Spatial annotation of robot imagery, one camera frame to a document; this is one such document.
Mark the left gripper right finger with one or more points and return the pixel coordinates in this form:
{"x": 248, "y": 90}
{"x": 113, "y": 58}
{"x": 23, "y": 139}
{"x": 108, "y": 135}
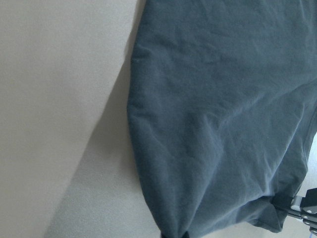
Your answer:
{"x": 186, "y": 235}

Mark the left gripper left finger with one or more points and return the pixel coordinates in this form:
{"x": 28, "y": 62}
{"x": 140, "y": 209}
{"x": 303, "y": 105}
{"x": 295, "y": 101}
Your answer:
{"x": 164, "y": 236}

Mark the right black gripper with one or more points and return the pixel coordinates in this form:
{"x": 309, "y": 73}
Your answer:
{"x": 305, "y": 208}

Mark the black graphic t-shirt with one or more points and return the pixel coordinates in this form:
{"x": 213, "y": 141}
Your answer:
{"x": 222, "y": 110}

